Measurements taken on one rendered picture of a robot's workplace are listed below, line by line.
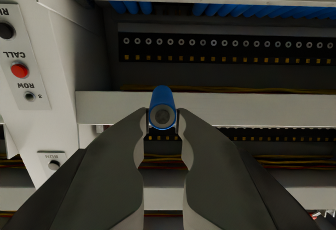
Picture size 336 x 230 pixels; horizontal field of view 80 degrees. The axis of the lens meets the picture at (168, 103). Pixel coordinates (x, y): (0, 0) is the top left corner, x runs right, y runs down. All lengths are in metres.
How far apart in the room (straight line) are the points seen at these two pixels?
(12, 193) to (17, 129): 0.17
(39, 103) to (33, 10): 0.11
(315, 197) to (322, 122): 0.19
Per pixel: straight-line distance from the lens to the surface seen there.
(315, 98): 0.34
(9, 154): 0.36
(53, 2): 0.26
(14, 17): 0.27
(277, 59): 0.45
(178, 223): 0.66
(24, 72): 0.28
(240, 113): 0.29
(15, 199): 0.48
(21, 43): 0.27
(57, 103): 0.29
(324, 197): 0.51
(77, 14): 0.31
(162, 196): 0.41
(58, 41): 0.26
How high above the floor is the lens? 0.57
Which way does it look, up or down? 31 degrees up
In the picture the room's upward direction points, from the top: 178 degrees counter-clockwise
